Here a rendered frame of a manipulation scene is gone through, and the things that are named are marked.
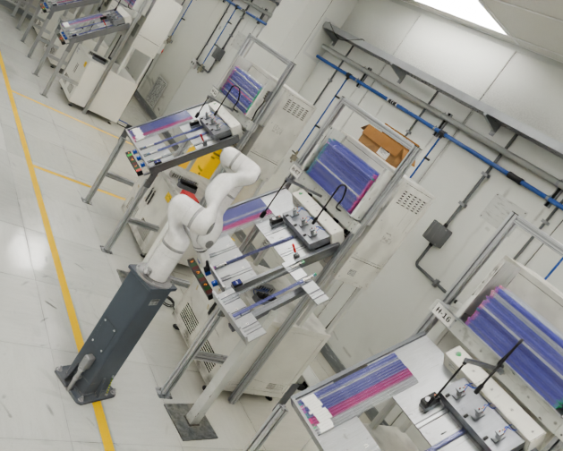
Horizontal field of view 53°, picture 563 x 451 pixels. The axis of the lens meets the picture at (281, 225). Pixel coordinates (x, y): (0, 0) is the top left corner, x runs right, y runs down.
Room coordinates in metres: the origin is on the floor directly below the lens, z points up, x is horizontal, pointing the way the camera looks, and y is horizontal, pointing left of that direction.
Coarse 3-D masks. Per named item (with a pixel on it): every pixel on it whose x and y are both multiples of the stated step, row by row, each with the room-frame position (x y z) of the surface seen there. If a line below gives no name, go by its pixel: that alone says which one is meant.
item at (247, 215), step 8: (256, 200) 3.50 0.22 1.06; (232, 208) 3.43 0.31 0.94; (240, 208) 3.43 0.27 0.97; (248, 208) 3.43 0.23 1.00; (256, 208) 3.43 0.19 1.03; (264, 208) 3.42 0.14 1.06; (224, 216) 3.36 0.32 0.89; (232, 216) 3.36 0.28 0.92; (240, 216) 3.36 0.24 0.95; (248, 216) 3.36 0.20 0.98; (256, 216) 3.36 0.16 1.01; (264, 216) 3.36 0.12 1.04; (272, 216) 3.36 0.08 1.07; (224, 224) 3.29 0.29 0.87; (232, 224) 3.29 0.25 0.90; (240, 224) 3.29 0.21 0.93; (248, 224) 3.29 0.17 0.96; (256, 224) 3.30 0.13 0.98; (224, 232) 3.23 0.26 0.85; (232, 232) 3.22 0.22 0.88
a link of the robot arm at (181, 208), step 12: (168, 204) 2.45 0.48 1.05; (180, 204) 2.43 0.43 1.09; (192, 204) 2.45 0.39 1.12; (168, 216) 2.43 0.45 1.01; (180, 216) 2.43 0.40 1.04; (192, 216) 2.42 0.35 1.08; (168, 228) 2.44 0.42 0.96; (180, 228) 2.47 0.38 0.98; (168, 240) 2.43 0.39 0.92; (180, 240) 2.43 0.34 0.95; (180, 252) 2.45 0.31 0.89
